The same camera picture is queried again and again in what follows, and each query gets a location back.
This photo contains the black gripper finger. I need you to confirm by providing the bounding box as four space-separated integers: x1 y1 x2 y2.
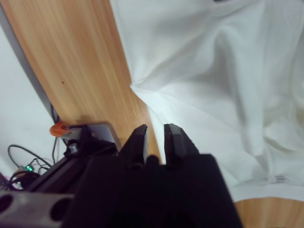
118 124 150 170
163 123 202 167

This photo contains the white T-shirt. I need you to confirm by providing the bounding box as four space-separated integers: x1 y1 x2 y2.
109 0 304 204

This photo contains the small device with green light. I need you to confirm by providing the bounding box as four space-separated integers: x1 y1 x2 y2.
18 163 34 173

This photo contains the orange and black cable bundle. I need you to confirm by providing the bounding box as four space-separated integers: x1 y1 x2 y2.
49 122 72 140

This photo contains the looped thin black cable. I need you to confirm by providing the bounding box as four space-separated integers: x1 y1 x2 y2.
8 144 57 190

